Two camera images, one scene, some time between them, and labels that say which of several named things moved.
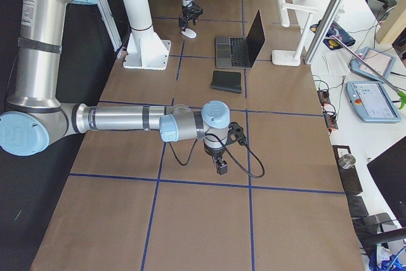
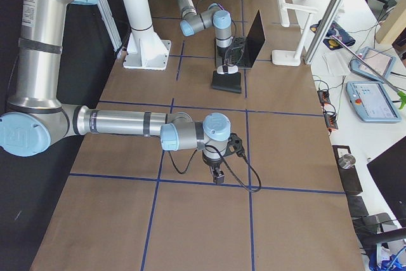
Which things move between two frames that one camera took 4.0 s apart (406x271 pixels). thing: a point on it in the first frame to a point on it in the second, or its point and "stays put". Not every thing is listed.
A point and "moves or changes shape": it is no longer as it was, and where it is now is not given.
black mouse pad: (229, 82) stays put
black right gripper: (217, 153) to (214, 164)
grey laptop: (233, 52) stays put
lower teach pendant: (372, 102) stays put
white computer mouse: (189, 33) moves or changes shape
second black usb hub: (330, 120) stays put
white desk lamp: (291, 58) stays put
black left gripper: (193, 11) to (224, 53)
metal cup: (346, 161) stays put
